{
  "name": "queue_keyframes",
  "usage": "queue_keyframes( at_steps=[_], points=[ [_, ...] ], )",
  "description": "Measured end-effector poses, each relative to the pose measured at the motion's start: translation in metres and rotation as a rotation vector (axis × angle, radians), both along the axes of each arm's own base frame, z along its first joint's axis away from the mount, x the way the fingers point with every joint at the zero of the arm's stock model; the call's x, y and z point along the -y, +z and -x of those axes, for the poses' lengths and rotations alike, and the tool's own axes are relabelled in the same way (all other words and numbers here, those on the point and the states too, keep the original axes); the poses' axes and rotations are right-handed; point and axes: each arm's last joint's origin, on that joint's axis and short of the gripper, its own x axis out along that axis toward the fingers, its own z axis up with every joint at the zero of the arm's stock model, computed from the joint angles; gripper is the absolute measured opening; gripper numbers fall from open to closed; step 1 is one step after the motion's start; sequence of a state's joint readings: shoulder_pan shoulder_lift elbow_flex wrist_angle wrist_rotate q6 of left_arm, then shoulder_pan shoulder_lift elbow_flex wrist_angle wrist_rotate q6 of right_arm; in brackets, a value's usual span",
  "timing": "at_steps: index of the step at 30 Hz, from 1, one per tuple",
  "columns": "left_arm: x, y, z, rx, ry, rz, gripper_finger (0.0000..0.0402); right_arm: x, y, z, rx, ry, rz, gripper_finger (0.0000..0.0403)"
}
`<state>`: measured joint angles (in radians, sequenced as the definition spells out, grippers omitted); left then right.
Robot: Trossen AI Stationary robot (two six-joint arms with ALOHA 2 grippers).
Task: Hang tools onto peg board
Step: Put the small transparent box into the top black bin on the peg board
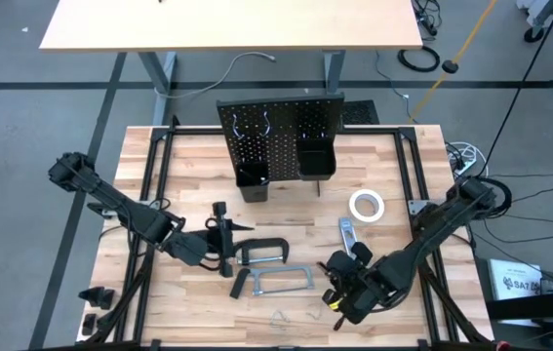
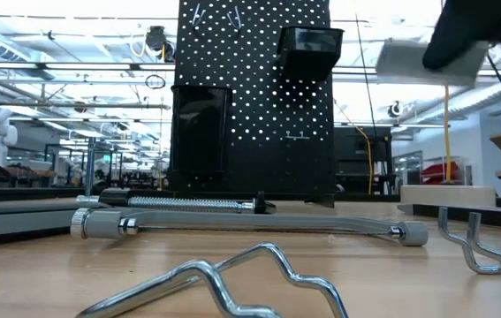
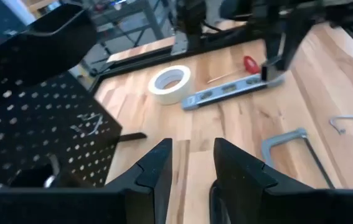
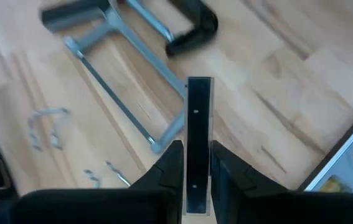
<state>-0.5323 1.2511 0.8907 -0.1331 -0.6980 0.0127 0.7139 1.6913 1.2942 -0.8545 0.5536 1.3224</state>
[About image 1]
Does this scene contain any white power strip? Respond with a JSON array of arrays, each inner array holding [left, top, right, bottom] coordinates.
[[444, 139, 490, 179]]

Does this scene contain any black metal pegboard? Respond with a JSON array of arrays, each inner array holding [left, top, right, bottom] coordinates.
[[216, 93, 346, 199]]

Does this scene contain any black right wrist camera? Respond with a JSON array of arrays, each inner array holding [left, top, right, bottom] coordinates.
[[341, 296, 387, 327]]

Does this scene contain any black aluminium table frame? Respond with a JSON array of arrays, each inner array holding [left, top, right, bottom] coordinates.
[[78, 114, 494, 351]]

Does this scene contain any beige desk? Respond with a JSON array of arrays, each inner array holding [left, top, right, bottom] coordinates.
[[38, 0, 424, 127]]

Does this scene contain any spare black gripper finger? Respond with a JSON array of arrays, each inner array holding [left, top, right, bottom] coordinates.
[[77, 286, 116, 312], [81, 312, 99, 337]]

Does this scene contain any coiled black cable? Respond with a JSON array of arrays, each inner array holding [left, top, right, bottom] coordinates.
[[396, 45, 442, 74]]

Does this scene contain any grey hacksaw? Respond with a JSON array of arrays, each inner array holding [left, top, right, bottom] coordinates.
[[228, 264, 316, 300]]

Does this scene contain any black C-clamp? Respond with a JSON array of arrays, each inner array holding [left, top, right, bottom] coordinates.
[[226, 237, 291, 268]]

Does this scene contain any silver corner bracket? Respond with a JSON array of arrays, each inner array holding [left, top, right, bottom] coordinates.
[[407, 198, 434, 216]]

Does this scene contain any white tape roll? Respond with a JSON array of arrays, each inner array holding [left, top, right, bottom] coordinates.
[[347, 188, 386, 224]]

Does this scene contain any grey floor cable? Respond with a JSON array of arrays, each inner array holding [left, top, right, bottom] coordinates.
[[152, 51, 277, 100]]

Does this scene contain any long taut black cable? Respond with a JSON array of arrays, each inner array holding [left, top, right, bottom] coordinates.
[[479, 0, 553, 165]]

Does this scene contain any black floor mat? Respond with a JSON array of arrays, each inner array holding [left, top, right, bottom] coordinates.
[[339, 98, 380, 127]]

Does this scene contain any thick yellow cable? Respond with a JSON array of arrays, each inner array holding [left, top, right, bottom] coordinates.
[[406, 0, 500, 124]]

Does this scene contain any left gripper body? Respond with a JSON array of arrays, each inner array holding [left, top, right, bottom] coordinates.
[[162, 201, 236, 280]]

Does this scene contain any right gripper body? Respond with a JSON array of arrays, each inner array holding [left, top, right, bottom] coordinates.
[[321, 241, 393, 306]]

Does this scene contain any grey wheeled cart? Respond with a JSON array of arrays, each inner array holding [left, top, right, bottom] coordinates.
[[517, 0, 553, 45]]

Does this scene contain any wide black bin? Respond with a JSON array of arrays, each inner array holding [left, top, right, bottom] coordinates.
[[296, 137, 338, 182]]

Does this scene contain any tall narrow black bin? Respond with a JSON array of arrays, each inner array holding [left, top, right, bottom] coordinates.
[[234, 162, 271, 204]]

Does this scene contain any black equipment stand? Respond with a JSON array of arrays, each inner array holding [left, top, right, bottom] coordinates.
[[485, 272, 553, 345]]

